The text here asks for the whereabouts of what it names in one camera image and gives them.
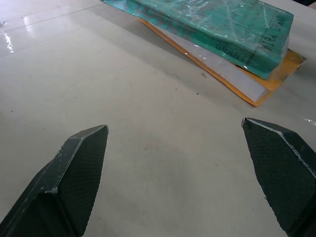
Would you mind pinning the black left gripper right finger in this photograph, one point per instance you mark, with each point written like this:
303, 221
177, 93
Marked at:
284, 172

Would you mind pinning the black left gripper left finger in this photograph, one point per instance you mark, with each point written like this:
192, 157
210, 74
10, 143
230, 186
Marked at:
61, 185

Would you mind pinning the orange covered book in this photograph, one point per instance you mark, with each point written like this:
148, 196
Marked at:
249, 81

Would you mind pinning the green plastic-wrapped book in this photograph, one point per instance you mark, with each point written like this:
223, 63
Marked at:
217, 27

